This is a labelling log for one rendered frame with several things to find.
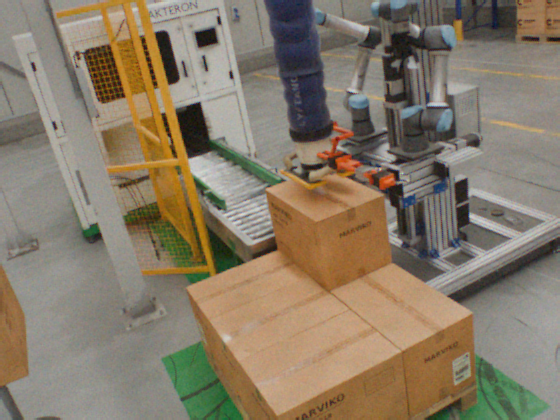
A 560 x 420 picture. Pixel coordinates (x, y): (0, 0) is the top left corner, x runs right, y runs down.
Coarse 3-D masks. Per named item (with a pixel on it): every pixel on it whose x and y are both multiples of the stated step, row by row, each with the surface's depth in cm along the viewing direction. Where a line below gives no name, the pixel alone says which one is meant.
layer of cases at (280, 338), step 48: (192, 288) 308; (240, 288) 298; (288, 288) 289; (336, 288) 281; (384, 288) 272; (432, 288) 264; (240, 336) 259; (288, 336) 252; (336, 336) 246; (384, 336) 240; (432, 336) 234; (240, 384) 258; (288, 384) 224; (336, 384) 218; (384, 384) 230; (432, 384) 244
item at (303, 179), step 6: (294, 168) 291; (282, 174) 298; (288, 174) 291; (294, 174) 288; (306, 174) 279; (294, 180) 286; (300, 180) 280; (306, 180) 277; (318, 180) 275; (324, 180) 274; (306, 186) 274; (312, 186) 272
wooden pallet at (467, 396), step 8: (208, 352) 319; (208, 360) 330; (216, 368) 320; (224, 384) 308; (472, 384) 257; (232, 392) 301; (456, 392) 254; (464, 392) 257; (472, 392) 259; (240, 400) 277; (448, 400) 253; (456, 400) 261; (464, 400) 259; (472, 400) 261; (240, 408) 283; (432, 408) 251; (440, 408) 252; (464, 408) 261; (248, 416) 271; (416, 416) 246; (424, 416) 249
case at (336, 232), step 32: (288, 192) 303; (320, 192) 294; (352, 192) 286; (288, 224) 299; (320, 224) 265; (352, 224) 273; (384, 224) 282; (288, 256) 317; (320, 256) 274; (352, 256) 280; (384, 256) 289
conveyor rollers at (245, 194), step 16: (192, 160) 524; (208, 160) 517; (224, 160) 505; (208, 176) 473; (224, 176) 469; (240, 176) 457; (256, 176) 452; (224, 192) 434; (240, 192) 430; (256, 192) 419; (240, 208) 397; (256, 208) 391; (240, 224) 376; (256, 224) 371; (256, 240) 346
